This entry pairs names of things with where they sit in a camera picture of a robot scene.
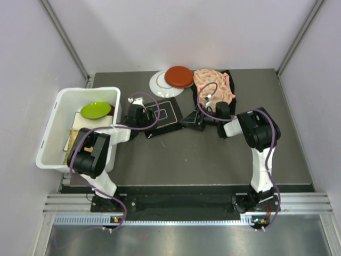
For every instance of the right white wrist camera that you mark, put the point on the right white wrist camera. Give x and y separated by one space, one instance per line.
208 101

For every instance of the red round plate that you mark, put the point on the red round plate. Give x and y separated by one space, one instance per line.
112 111

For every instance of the white round rimmed plate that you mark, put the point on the white round rimmed plate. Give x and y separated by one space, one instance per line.
161 88

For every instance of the floral pink cloth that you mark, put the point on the floral pink cloth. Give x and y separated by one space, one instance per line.
224 91

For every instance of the grey cable duct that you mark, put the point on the grey cable duct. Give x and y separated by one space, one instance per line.
114 219

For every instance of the yellow woven square plate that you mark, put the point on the yellow woven square plate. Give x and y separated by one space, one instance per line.
72 137

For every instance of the black cloth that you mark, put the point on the black cloth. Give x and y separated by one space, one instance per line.
232 105

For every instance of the red plate at back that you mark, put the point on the red plate at back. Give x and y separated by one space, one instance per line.
179 77

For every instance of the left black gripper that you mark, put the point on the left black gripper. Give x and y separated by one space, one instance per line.
152 115

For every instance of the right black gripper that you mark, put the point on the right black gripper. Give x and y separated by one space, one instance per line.
192 120

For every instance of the green plate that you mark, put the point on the green plate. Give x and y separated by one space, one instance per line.
96 110

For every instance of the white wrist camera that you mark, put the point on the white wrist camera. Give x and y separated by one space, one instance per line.
136 101
208 101

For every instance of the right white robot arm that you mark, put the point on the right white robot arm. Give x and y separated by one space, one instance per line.
260 132

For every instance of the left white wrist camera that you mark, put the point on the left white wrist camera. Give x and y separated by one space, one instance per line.
136 101

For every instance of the black square plate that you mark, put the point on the black square plate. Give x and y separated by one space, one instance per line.
169 119

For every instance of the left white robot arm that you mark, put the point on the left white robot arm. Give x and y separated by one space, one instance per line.
88 155

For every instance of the white plastic bin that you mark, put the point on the white plastic bin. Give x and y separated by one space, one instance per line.
68 103

